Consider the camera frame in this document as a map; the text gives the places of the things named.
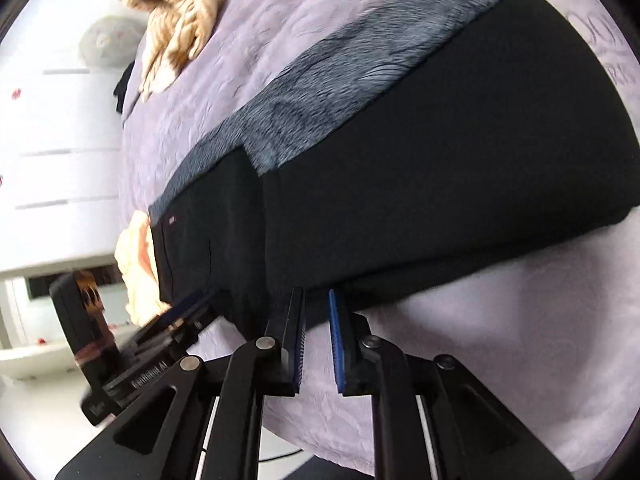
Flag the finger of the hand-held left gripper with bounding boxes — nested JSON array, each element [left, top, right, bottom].
[[137, 289, 211, 342], [169, 305, 222, 350]]

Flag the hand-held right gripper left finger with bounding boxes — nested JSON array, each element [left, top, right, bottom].
[[55, 287, 307, 480]]

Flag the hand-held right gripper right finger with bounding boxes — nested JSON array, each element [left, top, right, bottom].
[[327, 289, 576, 480]]

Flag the black pants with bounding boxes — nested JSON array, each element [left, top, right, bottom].
[[152, 0, 640, 341]]

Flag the peach fleece cloth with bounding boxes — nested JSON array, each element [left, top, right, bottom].
[[114, 210, 173, 326]]

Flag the lilac embossed blanket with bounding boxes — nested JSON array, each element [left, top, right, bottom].
[[117, 0, 640, 471]]

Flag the white wardrobe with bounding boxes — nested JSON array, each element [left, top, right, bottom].
[[0, 5, 131, 281]]

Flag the black garment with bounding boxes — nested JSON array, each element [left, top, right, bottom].
[[112, 60, 136, 113]]

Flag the black trousers, leaf-print sides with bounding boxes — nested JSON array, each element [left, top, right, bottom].
[[147, 0, 526, 221]]

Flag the beige striped garment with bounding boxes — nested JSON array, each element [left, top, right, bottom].
[[120, 0, 241, 103]]

